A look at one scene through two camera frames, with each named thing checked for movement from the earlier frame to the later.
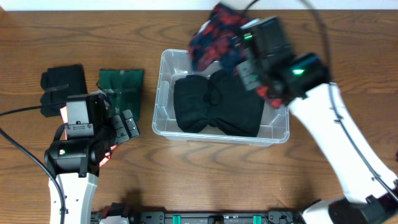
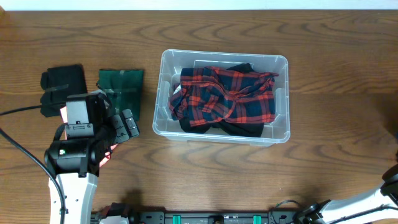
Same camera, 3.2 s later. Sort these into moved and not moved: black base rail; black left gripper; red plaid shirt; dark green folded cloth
Moved: red plaid shirt
Not moved: dark green folded cloth; black base rail; black left gripper
